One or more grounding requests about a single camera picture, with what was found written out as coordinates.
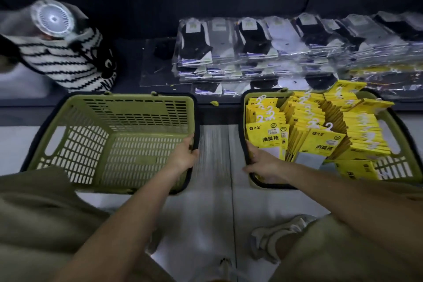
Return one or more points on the person's right forearm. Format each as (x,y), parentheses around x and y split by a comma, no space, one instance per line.
(357,202)

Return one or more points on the person's left forearm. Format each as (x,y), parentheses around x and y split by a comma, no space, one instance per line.
(115,232)

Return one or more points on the olive trousers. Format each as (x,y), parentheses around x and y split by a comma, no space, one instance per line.
(33,219)

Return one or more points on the person's right hand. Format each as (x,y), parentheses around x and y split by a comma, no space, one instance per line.
(267,169)

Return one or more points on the row of clear bagged socks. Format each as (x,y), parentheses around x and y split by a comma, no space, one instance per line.
(254,37)

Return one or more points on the white plastic bin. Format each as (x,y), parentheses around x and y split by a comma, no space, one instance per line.
(20,83)

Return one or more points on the green shopping basket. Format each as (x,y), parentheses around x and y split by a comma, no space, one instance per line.
(138,106)

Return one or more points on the black white zigzag tote bag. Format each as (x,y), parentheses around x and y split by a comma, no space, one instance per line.
(66,63)

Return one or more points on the person's left hand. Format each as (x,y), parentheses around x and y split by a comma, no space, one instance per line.
(183,159)

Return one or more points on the stack of yellow packets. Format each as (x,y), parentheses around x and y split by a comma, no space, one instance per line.
(317,143)

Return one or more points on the green basket black rim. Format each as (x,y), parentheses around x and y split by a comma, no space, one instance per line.
(406,172)

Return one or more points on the white right shoe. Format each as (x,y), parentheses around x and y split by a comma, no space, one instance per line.
(264,235)

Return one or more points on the white handheld fan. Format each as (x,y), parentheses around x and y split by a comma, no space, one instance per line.
(53,17)

